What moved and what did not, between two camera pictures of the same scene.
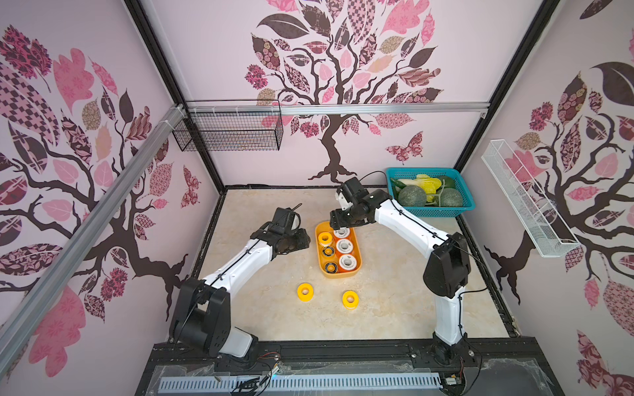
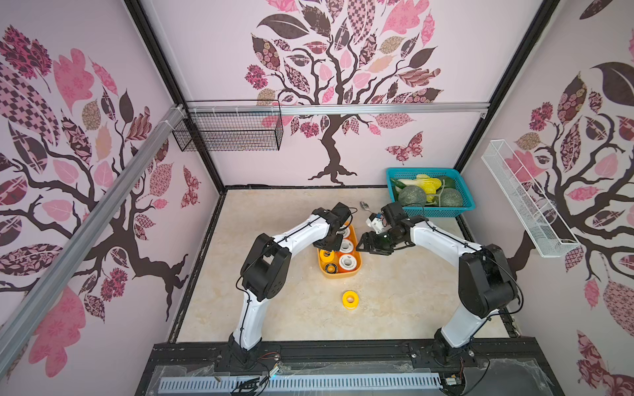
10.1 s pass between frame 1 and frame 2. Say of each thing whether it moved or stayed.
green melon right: stayed
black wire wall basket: stayed
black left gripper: moved
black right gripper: moved
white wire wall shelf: stayed
